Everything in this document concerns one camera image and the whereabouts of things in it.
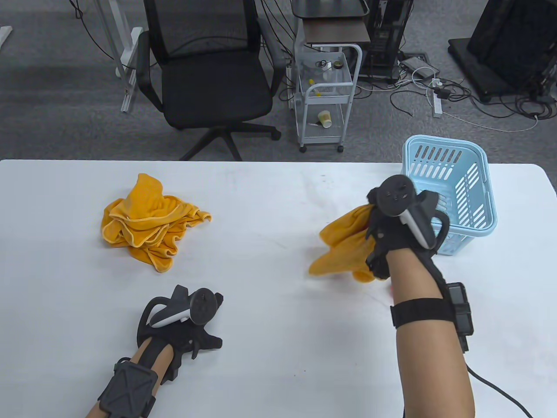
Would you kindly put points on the white desk foot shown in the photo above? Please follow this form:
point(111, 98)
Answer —
point(4, 35)

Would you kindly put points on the person's right hand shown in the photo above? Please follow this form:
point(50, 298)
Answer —
point(383, 257)

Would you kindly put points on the grey power adapter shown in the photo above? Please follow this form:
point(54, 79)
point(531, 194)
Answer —
point(413, 64)

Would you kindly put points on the person's left forearm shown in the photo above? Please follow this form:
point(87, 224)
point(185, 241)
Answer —
point(145, 355)

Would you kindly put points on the white rolling cart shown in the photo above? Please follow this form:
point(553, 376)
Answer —
point(328, 99)

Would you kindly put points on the black office chair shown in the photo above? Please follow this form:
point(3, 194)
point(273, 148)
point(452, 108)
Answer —
point(213, 87)

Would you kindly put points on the brown shelf board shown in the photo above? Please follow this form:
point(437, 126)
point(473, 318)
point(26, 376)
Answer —
point(335, 30)

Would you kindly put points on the white power strip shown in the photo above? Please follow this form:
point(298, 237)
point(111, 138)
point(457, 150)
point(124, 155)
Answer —
point(437, 104)

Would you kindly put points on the black display stand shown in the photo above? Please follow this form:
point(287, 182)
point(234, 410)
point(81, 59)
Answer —
point(509, 39)

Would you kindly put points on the person's left hand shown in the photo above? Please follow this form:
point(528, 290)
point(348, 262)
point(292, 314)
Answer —
point(191, 339)

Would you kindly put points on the yellow square towel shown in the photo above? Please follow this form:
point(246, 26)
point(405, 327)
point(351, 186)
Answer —
point(145, 191)
point(343, 244)
point(152, 252)

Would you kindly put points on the black tray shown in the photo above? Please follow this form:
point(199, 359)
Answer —
point(326, 6)

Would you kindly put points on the paper cup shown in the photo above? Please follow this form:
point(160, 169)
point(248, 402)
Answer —
point(325, 118)

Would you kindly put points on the black and white hand controller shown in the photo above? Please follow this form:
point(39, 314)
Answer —
point(202, 307)
point(394, 193)

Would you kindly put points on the black computer tower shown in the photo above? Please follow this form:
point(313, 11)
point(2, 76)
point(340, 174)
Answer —
point(387, 43)

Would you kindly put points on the person's right forearm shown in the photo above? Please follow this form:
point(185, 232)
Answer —
point(431, 361)

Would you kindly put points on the light blue plastic basket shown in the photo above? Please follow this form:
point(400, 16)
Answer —
point(408, 161)

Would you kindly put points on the black power plug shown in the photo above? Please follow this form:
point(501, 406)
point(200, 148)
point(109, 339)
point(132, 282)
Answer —
point(444, 92)

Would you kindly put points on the white desk leg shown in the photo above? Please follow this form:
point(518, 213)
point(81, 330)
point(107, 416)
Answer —
point(130, 56)

